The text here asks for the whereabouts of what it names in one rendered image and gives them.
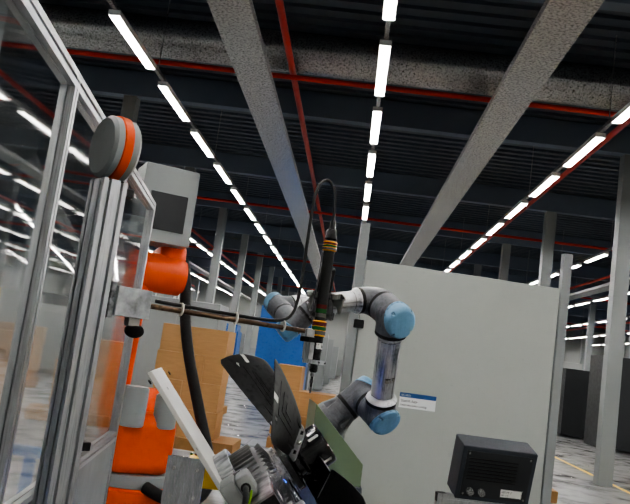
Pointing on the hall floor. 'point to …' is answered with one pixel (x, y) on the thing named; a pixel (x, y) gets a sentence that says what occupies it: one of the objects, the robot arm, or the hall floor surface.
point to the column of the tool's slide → (80, 343)
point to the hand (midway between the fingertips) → (328, 293)
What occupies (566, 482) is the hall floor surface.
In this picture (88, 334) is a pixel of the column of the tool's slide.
